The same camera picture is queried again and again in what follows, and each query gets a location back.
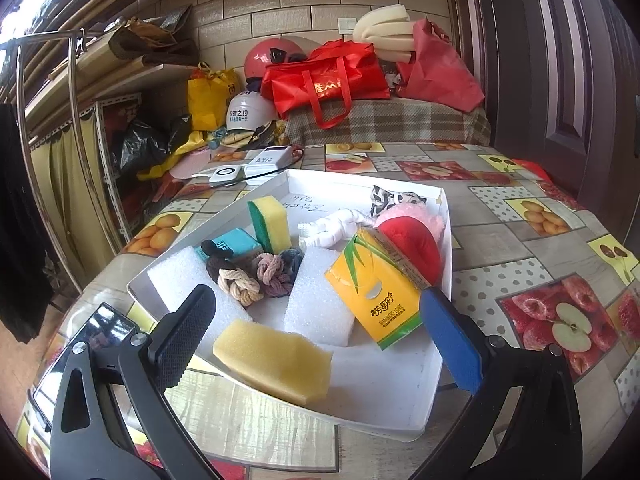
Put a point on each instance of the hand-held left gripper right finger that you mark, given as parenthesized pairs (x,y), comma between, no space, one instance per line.
(450,345)

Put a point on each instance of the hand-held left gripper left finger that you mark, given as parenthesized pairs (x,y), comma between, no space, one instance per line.
(182,340)

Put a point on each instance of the white foam block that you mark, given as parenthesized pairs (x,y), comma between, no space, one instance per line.
(175,270)
(315,300)

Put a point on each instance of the white cardboard box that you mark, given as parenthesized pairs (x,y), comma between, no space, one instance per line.
(380,385)

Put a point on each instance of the yellow tissue pack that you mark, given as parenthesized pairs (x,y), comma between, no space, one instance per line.
(380,295)

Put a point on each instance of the plain yellow sponge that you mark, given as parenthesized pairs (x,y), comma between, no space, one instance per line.
(275,365)

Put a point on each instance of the red apple plush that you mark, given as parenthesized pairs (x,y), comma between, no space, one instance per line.
(415,245)

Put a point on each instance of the teal tissue pack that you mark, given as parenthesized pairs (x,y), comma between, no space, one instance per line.
(240,242)

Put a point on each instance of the pink fluffy ball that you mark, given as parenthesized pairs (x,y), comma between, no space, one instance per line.
(427,212)

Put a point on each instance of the yellow and green sponge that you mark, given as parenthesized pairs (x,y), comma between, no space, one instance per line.
(270,222)

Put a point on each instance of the black and white scrunchie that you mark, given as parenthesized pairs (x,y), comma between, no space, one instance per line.
(387,194)

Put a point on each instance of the black smartphone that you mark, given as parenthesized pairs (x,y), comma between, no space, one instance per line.
(95,340)

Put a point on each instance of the fruit print tablecloth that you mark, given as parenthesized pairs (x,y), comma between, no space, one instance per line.
(500,240)

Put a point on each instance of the small white power bank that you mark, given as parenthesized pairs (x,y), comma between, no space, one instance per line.
(225,175)

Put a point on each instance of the dark cloth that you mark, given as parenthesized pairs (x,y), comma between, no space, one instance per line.
(20,235)

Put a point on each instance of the yellow curtain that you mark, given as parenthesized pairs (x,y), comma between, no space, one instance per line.
(65,185)

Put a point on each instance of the black plastic bag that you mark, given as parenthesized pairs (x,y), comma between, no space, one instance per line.
(140,145)

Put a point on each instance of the large white power bank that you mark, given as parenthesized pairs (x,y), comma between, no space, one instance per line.
(272,157)

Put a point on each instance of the plaid blanket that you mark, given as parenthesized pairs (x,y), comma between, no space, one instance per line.
(400,120)

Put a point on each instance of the white helmet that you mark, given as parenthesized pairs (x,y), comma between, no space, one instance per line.
(247,112)

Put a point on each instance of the yellow shopping bag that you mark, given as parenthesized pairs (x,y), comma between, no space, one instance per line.
(210,95)

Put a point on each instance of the chrome tube rack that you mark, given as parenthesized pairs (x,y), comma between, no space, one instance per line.
(72,110)

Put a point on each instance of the red plastic bag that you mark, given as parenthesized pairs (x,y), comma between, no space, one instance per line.
(440,70)

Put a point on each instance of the red tote bag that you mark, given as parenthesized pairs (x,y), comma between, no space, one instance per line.
(325,85)

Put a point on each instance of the pink helmet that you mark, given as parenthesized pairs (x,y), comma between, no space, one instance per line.
(270,57)

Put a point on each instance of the purple panelled door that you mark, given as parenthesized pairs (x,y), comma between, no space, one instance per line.
(560,60)

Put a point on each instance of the brown paper bags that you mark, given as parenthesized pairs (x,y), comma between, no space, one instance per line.
(150,35)

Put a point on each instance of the cream foam roll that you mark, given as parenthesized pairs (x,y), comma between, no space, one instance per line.
(382,27)

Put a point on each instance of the white light switch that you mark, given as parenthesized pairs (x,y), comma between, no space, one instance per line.
(346,24)

